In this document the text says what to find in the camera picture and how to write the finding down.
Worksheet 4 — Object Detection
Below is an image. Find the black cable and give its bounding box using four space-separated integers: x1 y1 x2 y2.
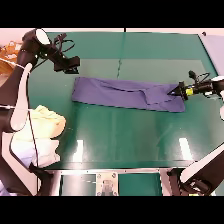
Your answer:
54 32 76 55

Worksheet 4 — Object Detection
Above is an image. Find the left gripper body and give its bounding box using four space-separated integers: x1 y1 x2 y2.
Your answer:
53 54 81 75

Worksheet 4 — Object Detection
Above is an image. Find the violet blue shirt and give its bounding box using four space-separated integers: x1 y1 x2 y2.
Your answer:
71 76 187 114

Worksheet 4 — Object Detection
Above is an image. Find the silver frame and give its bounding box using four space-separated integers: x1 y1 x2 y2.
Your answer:
43 166 224 197

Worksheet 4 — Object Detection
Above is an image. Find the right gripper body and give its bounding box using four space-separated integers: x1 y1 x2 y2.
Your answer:
179 81 202 100

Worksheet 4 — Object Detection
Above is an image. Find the white garment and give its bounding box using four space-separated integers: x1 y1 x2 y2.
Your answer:
9 135 62 168

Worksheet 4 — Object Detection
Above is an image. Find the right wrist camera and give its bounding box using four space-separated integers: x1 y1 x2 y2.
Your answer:
187 69 198 81

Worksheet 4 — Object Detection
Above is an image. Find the yellow garment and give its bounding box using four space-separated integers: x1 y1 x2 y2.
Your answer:
14 104 67 141

